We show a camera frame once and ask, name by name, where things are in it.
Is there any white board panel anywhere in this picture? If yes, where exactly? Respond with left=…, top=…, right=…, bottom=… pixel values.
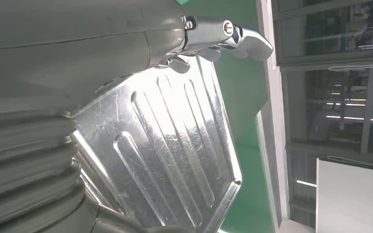
left=316, top=158, right=373, bottom=233

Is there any bright green conveyor belt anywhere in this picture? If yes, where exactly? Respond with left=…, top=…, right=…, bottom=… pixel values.
left=177, top=0, right=275, bottom=233

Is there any aluminium conveyor frame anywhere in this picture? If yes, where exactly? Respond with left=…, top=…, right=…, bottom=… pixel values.
left=255, top=0, right=291, bottom=233

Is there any silver metal scale pan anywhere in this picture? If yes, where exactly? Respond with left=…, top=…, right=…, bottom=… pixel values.
left=70, top=54, right=243, bottom=233

